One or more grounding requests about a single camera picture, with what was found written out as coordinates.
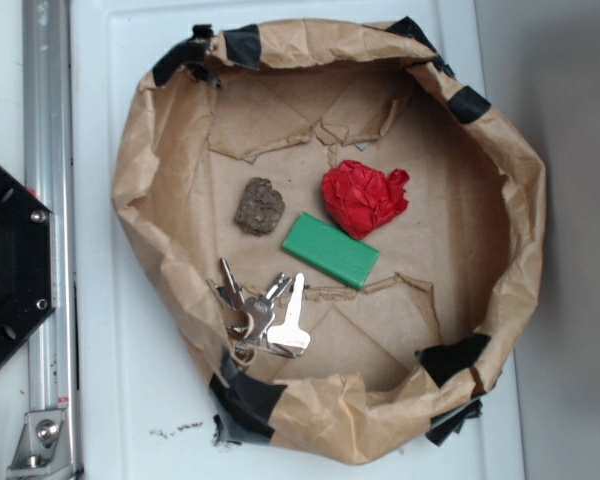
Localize green rectangular block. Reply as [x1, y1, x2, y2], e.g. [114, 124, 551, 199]
[282, 212, 379, 289]

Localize brown rough rock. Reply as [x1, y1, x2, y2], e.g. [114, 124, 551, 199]
[234, 177, 285, 236]

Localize crumpled red paper ball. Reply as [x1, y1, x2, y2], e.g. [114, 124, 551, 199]
[321, 160, 410, 240]

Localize silver key with square head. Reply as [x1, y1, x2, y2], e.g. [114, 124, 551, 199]
[241, 273, 292, 340]

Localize small silver key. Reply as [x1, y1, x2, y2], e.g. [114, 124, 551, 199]
[219, 257, 245, 310]

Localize brown paper bag tray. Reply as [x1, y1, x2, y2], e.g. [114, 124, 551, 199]
[112, 19, 546, 465]

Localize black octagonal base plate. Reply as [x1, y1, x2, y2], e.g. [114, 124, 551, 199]
[0, 166, 55, 369]

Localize aluminium extrusion rail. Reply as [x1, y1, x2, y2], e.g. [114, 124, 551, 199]
[7, 1, 83, 479]

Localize metal corner bracket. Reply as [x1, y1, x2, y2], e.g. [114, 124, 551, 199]
[7, 409, 70, 479]

